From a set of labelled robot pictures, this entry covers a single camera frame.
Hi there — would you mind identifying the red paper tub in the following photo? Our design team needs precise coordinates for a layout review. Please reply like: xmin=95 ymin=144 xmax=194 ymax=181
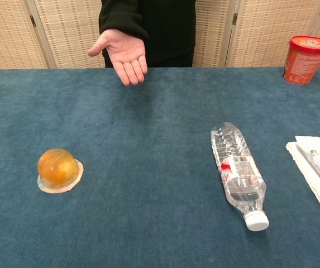
xmin=281 ymin=35 xmax=320 ymax=85

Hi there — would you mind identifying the person's black sleeved arm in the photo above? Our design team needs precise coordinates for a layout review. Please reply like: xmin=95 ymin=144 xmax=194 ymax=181
xmin=98 ymin=0 xmax=149 ymax=41

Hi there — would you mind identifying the blue table cloth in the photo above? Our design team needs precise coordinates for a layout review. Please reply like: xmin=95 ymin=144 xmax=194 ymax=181
xmin=0 ymin=66 xmax=320 ymax=268

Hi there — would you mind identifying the person's black clothed torso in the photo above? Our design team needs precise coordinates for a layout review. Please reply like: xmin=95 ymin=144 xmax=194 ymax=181
xmin=103 ymin=0 xmax=197 ymax=68

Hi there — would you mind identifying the clear plastic water bottle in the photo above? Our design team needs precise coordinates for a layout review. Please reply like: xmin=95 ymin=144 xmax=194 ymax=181
xmin=210 ymin=121 xmax=270 ymax=232

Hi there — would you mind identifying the person's bare hand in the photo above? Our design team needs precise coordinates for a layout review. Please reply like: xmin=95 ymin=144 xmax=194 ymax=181
xmin=87 ymin=28 xmax=149 ymax=87

